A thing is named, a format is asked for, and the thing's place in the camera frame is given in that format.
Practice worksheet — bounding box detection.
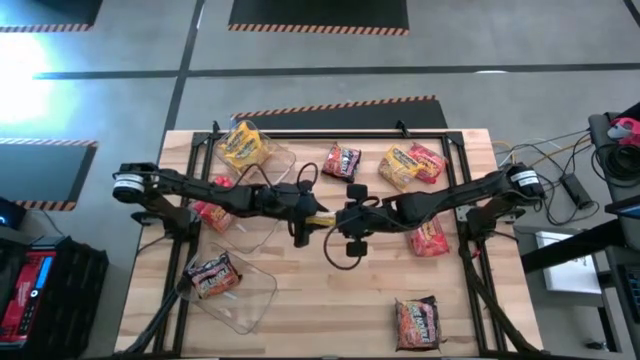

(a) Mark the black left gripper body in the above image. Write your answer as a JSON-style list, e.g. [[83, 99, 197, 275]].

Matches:
[[257, 182, 321, 236]]

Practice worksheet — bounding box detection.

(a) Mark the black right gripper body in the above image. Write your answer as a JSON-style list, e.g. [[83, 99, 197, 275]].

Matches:
[[345, 182, 401, 259]]

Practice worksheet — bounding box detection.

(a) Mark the black Fire Noodle packet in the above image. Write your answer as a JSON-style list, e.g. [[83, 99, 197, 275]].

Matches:
[[321, 142, 363, 184], [393, 294, 444, 353], [183, 251, 243, 300]]

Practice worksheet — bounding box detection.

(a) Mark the clear plastic bin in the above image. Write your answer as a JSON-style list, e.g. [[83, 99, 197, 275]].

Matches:
[[212, 119, 297, 186], [174, 242, 279, 335], [191, 174, 282, 255]]

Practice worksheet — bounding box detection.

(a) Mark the black floor mat striped edge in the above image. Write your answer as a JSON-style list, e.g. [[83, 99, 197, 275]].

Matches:
[[229, 94, 450, 132], [227, 0, 411, 37], [0, 0, 104, 34], [0, 138, 100, 212]]

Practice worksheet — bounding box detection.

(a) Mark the black metal crossbar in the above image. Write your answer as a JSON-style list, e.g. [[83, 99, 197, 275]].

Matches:
[[519, 219, 626, 274]]

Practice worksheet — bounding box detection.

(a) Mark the white box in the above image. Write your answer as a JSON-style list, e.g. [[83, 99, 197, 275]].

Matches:
[[534, 229, 604, 295]]

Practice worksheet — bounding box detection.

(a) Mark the black power adapter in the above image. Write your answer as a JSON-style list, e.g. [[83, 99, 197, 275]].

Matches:
[[559, 172, 596, 211]]

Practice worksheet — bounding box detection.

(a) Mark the black ribbed crate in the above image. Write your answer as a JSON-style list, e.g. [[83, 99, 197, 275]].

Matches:
[[49, 237, 110, 359]]

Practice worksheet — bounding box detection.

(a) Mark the grey side desk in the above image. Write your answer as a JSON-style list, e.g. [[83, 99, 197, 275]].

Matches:
[[587, 102, 640, 201]]

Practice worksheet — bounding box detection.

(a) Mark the dark side desk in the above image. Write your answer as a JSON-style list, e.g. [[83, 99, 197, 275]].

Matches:
[[597, 247, 640, 354]]

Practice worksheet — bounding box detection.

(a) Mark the dark device with blue light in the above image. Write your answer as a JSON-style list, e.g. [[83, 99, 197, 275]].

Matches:
[[0, 197, 27, 231]]

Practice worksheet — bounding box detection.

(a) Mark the pink red handheld tool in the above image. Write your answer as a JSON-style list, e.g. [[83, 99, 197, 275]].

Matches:
[[607, 117, 640, 149]]

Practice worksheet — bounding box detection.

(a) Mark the red black equipment unit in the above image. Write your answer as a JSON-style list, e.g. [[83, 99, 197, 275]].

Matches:
[[0, 244, 56, 346]]

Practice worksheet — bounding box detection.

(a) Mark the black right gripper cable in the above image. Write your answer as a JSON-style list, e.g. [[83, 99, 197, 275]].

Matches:
[[322, 227, 364, 272]]

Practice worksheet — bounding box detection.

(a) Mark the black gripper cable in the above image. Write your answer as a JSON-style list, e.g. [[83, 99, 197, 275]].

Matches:
[[322, 227, 364, 272], [233, 160, 321, 196]]

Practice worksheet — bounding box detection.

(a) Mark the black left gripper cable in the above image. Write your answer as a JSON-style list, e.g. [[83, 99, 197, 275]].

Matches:
[[233, 160, 321, 196]]

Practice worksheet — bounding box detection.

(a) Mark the black aluminium table frame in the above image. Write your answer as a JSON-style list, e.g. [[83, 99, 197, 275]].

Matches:
[[149, 130, 506, 357]]

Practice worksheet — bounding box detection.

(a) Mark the white cable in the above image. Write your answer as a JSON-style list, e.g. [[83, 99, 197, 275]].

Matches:
[[492, 137, 551, 169]]

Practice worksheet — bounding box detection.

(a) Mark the black cable sleeve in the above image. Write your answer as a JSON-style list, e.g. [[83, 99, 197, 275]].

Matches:
[[457, 234, 539, 357], [117, 287, 181, 357]]

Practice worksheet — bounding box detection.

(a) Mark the yellow cable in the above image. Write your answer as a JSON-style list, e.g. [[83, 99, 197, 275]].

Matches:
[[499, 138, 592, 174]]

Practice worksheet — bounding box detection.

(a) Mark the thin black cable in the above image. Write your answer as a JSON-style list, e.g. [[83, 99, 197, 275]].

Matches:
[[499, 129, 592, 166]]

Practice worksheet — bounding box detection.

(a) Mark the coiled black cable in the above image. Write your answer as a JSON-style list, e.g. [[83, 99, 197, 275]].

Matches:
[[592, 142, 640, 181]]

